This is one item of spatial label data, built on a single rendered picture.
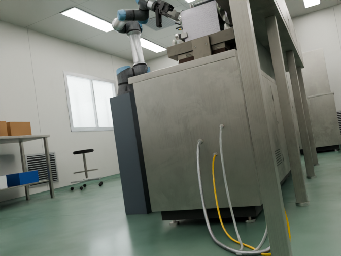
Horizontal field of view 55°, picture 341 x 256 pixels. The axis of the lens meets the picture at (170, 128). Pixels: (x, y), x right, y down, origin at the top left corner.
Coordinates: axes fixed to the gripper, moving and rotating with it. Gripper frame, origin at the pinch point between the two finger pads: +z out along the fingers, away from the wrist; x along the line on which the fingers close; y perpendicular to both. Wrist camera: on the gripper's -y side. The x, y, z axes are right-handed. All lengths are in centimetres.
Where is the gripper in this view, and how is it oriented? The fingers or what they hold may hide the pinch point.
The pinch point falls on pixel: (177, 20)
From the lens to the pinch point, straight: 225.0
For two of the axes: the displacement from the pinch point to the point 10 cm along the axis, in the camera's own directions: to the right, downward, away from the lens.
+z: 7.8, 5.1, -3.7
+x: 4.4, -0.1, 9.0
